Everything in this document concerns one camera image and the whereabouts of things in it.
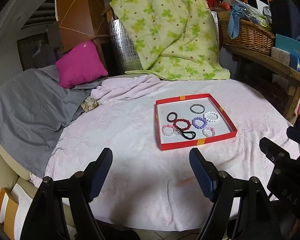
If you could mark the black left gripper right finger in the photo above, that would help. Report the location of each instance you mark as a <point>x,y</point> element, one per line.
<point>205,173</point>

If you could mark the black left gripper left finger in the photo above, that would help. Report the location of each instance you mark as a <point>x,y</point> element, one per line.
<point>96,173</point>

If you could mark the pink fuzzy blanket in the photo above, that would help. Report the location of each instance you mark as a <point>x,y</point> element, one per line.
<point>147,188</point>

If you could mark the red shallow tray box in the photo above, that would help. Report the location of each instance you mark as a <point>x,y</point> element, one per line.
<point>192,129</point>

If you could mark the silver metal bangle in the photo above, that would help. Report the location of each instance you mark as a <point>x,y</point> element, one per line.
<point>197,108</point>

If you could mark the floral patterned cloth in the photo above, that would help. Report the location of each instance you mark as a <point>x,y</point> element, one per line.
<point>89,104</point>

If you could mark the grey bedsheet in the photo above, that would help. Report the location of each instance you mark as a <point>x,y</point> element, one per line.
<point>34,110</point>

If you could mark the wooden bench shelf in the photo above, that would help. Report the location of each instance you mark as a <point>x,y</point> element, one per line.
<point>277,67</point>

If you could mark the magenta pillow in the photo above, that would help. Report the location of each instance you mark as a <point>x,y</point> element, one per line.
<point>80,65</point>

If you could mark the silver foil insulation sheet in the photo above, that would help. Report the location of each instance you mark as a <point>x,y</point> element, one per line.
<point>124,49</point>

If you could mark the blue cardboard box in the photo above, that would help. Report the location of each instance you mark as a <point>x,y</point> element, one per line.
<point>288,44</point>

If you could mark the wicker basket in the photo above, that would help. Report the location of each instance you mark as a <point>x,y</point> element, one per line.
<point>251,37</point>

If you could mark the green clover quilt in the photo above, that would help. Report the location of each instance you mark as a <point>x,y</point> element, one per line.
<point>174,39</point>

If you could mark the blue cloth in basket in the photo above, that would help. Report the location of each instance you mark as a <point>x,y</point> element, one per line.
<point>237,13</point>

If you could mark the dark maroon ring bangle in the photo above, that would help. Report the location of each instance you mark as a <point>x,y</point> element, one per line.
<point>171,117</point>

